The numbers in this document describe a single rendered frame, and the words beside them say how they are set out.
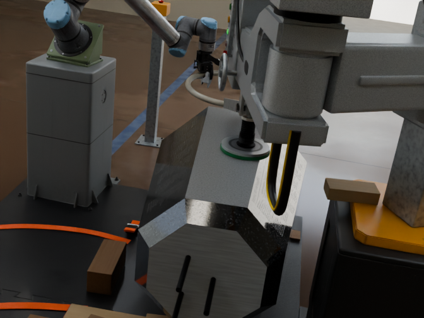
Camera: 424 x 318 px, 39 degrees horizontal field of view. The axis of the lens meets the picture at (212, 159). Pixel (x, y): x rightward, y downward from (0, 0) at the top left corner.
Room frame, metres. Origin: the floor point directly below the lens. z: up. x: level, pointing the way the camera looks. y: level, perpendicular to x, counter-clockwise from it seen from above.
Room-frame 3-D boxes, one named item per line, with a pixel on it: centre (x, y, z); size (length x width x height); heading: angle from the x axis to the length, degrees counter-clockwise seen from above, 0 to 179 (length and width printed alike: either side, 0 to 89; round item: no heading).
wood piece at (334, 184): (2.12, -0.56, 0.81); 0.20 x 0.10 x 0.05; 92
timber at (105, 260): (2.47, 0.45, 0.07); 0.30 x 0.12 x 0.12; 177
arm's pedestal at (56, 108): (3.37, 0.88, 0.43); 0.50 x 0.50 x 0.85; 81
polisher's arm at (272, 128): (2.02, -0.18, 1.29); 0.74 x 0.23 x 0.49; 8
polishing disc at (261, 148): (2.41, -0.14, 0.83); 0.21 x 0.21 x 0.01
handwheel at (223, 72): (2.28, -0.04, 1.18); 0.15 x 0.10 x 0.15; 8
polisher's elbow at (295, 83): (1.76, -0.22, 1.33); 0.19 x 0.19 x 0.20
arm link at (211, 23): (3.20, 0.11, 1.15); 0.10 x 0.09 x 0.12; 74
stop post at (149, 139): (4.33, 0.50, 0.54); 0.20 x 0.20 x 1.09; 84
